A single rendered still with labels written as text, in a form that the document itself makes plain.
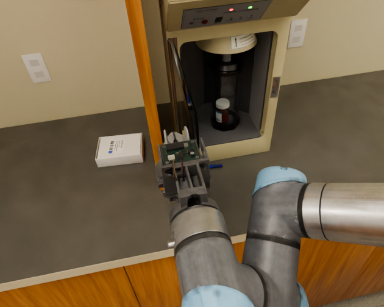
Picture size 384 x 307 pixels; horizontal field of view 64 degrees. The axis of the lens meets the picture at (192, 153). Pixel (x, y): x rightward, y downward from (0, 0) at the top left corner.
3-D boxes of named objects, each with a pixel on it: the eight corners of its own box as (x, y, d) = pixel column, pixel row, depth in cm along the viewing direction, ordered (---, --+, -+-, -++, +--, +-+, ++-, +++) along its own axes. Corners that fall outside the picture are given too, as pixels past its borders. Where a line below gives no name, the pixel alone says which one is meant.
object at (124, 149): (101, 145, 116) (98, 136, 113) (144, 140, 116) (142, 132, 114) (97, 167, 107) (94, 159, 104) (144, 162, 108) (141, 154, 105)
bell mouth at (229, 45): (189, 33, 94) (189, 14, 91) (245, 25, 96) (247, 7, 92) (202, 58, 81) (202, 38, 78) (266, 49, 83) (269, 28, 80)
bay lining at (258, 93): (175, 106, 118) (166, 10, 94) (241, 97, 121) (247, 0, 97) (187, 148, 101) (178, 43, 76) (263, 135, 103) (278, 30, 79)
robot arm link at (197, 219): (230, 256, 42) (172, 268, 42) (221, 228, 46) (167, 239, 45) (232, 225, 37) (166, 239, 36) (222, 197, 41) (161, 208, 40)
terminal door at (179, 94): (183, 158, 101) (172, 38, 74) (201, 239, 79) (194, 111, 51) (181, 159, 101) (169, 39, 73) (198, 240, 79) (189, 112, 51)
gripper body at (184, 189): (202, 133, 48) (223, 192, 40) (203, 171, 54) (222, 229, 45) (154, 141, 47) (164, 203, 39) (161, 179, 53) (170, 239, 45)
